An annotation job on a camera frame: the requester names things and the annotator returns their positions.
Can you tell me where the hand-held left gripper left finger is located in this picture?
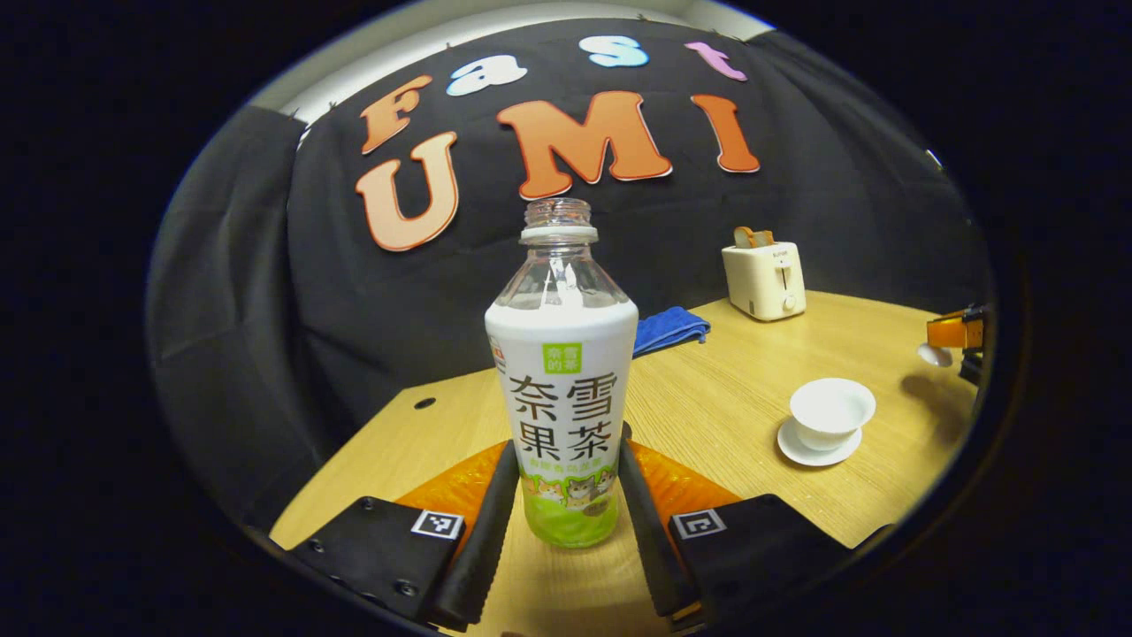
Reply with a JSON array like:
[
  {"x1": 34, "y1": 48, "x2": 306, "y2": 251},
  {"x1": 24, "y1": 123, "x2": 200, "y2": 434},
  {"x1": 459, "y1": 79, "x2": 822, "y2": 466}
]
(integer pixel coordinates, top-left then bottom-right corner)
[{"x1": 288, "y1": 441, "x2": 523, "y2": 633}]

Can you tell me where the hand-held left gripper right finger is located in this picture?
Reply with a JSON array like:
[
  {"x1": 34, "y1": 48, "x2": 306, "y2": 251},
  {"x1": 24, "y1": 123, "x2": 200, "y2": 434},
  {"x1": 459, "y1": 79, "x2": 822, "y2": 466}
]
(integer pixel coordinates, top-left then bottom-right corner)
[{"x1": 618, "y1": 423, "x2": 894, "y2": 631}]

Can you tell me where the white teacup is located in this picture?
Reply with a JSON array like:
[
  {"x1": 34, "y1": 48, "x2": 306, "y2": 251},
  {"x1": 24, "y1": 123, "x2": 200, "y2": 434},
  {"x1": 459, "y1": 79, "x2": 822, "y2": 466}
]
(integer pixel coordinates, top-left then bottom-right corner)
[{"x1": 789, "y1": 378, "x2": 877, "y2": 452}]

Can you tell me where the clear water bottle green label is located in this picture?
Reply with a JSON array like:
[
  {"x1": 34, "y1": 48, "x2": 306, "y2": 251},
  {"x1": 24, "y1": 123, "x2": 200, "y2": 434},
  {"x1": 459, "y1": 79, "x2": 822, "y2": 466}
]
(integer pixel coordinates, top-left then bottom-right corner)
[{"x1": 485, "y1": 198, "x2": 639, "y2": 549}]

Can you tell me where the white saucer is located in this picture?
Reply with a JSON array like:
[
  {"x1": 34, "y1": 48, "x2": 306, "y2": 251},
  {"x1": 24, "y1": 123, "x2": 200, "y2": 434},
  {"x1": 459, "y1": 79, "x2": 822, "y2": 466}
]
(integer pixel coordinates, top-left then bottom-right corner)
[{"x1": 777, "y1": 416, "x2": 863, "y2": 468}]

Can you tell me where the cream toaster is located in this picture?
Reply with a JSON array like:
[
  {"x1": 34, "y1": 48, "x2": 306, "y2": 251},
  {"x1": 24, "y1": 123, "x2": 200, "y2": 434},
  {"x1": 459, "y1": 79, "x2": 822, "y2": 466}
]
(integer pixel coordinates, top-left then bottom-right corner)
[{"x1": 722, "y1": 241, "x2": 807, "y2": 322}]

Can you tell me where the blue towel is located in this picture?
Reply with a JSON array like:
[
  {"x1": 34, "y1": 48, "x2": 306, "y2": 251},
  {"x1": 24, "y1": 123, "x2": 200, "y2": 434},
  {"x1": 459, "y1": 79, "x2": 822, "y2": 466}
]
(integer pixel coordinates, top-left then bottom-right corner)
[{"x1": 633, "y1": 306, "x2": 711, "y2": 358}]

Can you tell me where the black backdrop cloth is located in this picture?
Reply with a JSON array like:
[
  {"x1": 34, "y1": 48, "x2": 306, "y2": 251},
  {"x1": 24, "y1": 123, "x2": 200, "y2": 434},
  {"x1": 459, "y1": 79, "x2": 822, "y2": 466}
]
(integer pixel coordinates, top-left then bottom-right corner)
[{"x1": 146, "y1": 18, "x2": 996, "y2": 532}]

